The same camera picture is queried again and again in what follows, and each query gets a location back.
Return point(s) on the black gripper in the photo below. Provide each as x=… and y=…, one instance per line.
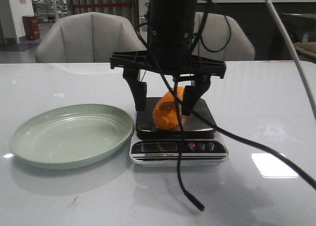
x=171, y=51

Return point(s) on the orange corn cob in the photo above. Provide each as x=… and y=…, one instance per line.
x=164, y=113

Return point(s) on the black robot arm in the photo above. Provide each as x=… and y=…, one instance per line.
x=176, y=15

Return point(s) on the black electronic kitchen scale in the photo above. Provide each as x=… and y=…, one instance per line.
x=201, y=145

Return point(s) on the grey chair on right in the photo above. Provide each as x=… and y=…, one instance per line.
x=223, y=39

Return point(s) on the grey chair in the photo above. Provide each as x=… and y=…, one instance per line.
x=87, y=37
x=223, y=39

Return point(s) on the grey chair on left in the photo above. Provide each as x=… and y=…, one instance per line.
x=87, y=37

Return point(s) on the white refrigerator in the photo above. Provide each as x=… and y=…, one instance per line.
x=143, y=8

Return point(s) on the green plate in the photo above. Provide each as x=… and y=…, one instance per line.
x=72, y=136

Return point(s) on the red barrier belt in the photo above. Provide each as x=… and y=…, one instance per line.
x=103, y=5

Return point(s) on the dark kitchen counter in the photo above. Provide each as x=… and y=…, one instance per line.
x=256, y=21

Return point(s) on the dark side table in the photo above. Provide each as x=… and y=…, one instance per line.
x=300, y=28

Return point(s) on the beige cushion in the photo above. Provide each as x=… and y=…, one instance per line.
x=306, y=51

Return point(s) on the red trash bin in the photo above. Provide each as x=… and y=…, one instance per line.
x=31, y=27

